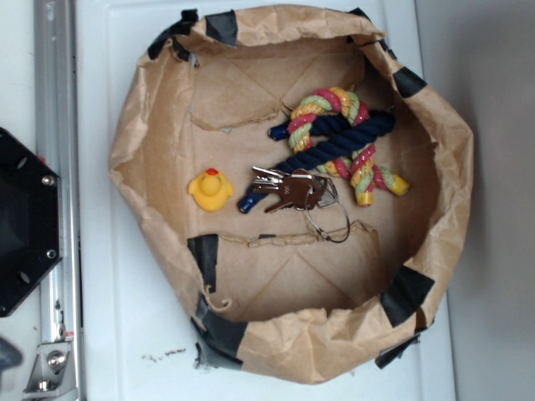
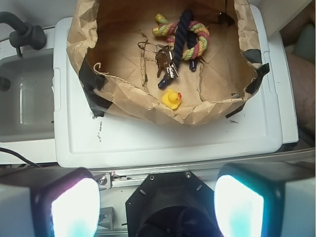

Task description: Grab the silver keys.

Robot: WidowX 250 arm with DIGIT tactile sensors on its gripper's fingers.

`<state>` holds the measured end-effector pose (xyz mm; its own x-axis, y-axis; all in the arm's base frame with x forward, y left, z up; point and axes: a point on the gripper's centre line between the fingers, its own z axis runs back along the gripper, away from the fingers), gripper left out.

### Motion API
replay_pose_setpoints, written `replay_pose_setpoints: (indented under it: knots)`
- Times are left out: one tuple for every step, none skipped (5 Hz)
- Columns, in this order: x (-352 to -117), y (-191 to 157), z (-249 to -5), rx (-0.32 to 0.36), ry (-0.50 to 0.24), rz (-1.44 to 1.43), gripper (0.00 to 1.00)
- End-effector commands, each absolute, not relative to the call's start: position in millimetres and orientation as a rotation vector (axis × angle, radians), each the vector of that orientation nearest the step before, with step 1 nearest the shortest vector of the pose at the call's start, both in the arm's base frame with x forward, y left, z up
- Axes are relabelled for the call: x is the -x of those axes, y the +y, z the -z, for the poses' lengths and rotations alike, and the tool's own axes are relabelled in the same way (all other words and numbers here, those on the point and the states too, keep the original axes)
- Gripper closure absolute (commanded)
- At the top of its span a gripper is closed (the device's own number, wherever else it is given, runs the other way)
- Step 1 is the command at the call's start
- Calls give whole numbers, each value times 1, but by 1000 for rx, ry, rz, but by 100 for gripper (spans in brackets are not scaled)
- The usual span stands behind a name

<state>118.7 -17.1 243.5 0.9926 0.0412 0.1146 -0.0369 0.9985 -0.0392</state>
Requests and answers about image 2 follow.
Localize metal corner bracket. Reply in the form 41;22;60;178
98;206;114;230

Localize aluminium rail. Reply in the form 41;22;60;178
0;148;316;188

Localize black octagonal mount plate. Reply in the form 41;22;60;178
125;171;221;237

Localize thin black cable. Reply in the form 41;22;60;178
0;147;44;169

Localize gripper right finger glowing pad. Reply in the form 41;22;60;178
214;162;316;237

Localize grey faucet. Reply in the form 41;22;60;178
0;11;47;57

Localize yellow rubber duck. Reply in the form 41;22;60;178
161;89;182;110

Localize silver keys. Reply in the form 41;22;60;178
137;41;179;79

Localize multicolour rope toy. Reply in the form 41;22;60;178
152;11;210;61

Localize brown paper bag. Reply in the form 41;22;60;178
67;0;270;126

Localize navy blue rope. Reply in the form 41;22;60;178
158;9;199;89

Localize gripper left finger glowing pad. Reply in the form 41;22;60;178
0;167;100;237

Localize white plastic lid tray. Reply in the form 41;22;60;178
52;4;283;169

